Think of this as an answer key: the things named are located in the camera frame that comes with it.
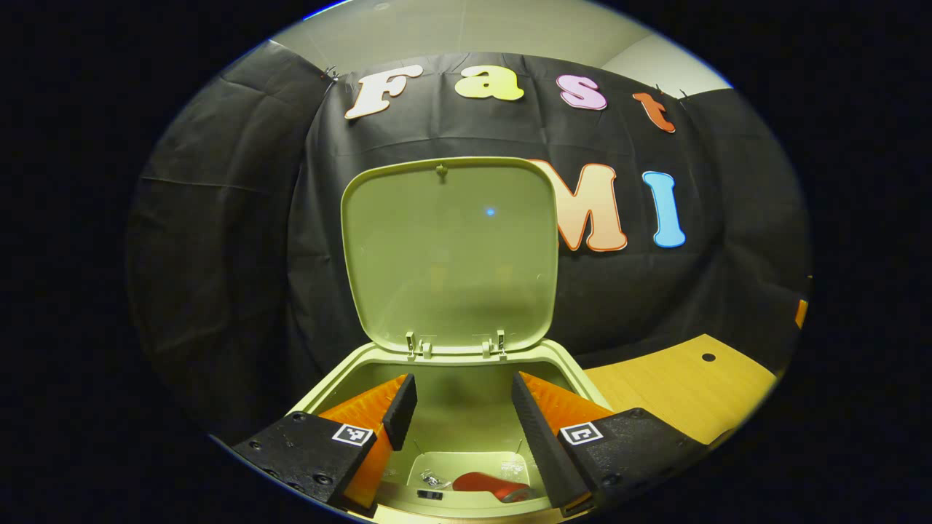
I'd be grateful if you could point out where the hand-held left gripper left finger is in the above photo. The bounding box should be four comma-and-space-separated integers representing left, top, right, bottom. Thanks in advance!
230, 373, 419, 519

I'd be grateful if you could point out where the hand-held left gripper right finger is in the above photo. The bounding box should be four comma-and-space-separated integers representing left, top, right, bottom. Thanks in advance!
510, 371, 708, 516

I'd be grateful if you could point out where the red pop can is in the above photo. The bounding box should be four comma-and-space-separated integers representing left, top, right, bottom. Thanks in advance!
452, 472, 532, 504

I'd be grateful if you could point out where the light green desktop garbage bin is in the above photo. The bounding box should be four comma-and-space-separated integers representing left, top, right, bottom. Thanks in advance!
280, 156, 612, 521

